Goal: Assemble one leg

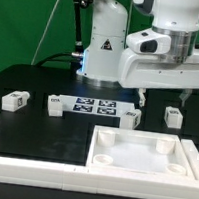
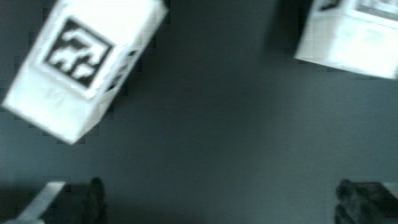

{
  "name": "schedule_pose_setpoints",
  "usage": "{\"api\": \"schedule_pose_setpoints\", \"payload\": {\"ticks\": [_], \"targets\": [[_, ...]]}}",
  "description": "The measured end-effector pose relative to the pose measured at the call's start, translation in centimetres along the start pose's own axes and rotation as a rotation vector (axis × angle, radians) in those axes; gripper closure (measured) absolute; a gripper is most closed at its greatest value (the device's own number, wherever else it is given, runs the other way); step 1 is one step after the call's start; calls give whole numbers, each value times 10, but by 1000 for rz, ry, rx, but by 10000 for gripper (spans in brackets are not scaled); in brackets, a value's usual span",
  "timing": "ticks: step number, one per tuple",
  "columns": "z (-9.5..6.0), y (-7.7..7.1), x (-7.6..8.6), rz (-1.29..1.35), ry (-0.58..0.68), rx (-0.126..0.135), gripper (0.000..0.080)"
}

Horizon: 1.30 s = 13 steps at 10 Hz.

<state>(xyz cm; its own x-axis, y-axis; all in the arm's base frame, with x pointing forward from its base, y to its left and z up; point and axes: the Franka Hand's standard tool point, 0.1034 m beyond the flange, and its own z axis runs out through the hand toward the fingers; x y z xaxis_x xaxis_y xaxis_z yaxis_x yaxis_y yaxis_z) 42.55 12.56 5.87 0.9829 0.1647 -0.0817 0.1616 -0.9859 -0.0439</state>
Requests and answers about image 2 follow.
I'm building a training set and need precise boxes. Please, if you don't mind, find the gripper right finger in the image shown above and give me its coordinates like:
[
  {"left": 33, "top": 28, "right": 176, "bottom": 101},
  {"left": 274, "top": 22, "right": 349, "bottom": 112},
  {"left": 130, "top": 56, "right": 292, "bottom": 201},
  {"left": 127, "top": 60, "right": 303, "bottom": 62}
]
[{"left": 335, "top": 179, "right": 398, "bottom": 224}]

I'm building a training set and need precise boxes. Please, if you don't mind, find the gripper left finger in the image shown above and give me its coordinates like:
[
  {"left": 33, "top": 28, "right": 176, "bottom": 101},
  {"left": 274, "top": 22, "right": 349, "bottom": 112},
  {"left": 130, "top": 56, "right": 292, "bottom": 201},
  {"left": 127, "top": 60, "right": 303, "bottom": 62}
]
[{"left": 18, "top": 178, "right": 107, "bottom": 224}]

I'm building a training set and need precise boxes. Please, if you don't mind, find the white leg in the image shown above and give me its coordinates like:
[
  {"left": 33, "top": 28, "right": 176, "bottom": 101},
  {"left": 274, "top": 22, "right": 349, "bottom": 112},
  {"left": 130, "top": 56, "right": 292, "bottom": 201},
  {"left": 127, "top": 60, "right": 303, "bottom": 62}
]
[
  {"left": 2, "top": 0, "right": 168, "bottom": 143},
  {"left": 295, "top": 0, "right": 398, "bottom": 80}
]

